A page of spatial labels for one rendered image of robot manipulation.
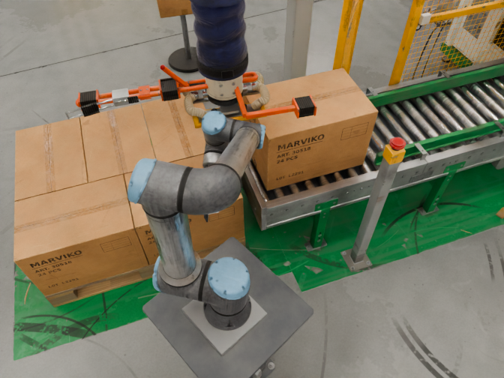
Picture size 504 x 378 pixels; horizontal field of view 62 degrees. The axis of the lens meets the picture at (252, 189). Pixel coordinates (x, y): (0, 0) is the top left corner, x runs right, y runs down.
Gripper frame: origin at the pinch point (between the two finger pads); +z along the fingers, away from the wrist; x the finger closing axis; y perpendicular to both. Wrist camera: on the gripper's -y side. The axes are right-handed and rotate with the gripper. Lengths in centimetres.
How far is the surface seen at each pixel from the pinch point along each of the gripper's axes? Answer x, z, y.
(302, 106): 5, -53, 35
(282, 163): 52, -47, 28
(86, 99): 3, -50, -57
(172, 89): 8, -59, -22
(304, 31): 96, -169, 36
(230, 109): 17, -57, 3
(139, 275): 109, 10, -56
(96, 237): 57, -1, -65
